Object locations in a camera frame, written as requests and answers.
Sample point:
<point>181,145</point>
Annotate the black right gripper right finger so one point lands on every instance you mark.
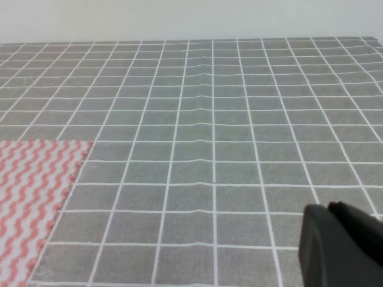
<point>364,229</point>

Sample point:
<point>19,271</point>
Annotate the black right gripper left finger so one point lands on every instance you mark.
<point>328,256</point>

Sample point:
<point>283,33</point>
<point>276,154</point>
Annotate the pink wavy striped towel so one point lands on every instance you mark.
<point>36,176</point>

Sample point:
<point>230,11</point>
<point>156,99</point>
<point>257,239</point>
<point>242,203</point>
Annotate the grey checked tablecloth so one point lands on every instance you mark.
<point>204,155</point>

